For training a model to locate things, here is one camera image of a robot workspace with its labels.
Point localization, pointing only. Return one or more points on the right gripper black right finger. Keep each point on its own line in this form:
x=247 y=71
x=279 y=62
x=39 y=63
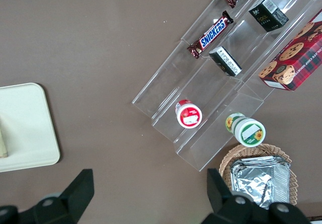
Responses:
x=239 y=211

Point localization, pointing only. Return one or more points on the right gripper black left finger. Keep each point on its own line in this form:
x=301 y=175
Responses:
x=73 y=198

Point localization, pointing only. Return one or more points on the light wicker basket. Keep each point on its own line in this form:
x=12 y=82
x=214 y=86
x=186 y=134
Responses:
x=251 y=150

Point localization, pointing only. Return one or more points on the beige plastic tray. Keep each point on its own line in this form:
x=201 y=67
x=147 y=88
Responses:
x=27 y=125

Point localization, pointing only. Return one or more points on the stack of foil trays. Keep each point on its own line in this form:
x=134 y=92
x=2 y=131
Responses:
x=261 y=181

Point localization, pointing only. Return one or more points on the green lid yogurt cup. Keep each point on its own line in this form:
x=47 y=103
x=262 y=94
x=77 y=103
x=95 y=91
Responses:
x=250 y=132

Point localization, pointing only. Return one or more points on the red lid yogurt cup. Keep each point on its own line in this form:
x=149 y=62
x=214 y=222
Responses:
x=189 y=115

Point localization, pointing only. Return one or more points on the clear acrylic stepped shelf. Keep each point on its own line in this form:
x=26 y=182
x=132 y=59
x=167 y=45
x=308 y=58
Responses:
x=213 y=90

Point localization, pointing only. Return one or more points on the small black carton box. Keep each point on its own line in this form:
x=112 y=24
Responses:
x=226 y=61
x=268 y=13

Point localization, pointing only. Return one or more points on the red tartan cookie box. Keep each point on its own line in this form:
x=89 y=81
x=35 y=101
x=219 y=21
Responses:
x=296 y=58

